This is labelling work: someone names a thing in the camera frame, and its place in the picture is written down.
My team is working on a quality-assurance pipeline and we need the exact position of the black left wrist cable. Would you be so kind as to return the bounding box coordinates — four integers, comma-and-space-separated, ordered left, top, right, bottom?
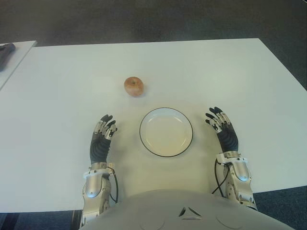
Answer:
106, 164, 120, 203

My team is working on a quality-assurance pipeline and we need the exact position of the grey robot torso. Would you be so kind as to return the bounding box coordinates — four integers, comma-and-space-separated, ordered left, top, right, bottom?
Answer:
81, 189, 292, 230

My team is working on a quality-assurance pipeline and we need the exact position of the dark object on side table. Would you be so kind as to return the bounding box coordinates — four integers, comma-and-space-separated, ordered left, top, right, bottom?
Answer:
0, 43, 16, 72

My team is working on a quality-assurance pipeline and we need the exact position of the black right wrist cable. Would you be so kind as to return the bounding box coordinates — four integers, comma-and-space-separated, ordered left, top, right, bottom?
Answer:
212, 159, 228, 194

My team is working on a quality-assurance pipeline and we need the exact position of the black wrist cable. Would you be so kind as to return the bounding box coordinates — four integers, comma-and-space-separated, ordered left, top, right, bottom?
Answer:
106, 164, 120, 203
212, 159, 228, 194

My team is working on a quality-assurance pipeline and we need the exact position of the white plate with black rim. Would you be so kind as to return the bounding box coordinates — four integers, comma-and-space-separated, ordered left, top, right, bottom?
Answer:
139, 107, 194, 158

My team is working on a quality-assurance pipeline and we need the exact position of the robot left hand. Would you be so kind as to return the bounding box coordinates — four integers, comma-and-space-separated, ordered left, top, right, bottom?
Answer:
89, 114, 118, 166

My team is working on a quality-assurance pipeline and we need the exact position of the red yellow apple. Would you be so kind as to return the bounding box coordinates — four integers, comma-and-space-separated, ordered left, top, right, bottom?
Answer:
124, 76, 145, 97

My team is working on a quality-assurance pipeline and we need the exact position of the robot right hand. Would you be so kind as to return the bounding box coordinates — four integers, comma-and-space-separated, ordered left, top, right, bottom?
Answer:
204, 106, 240, 154

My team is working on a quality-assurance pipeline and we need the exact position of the white side table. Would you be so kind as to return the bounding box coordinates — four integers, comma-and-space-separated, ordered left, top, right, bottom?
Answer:
0, 40, 38, 92

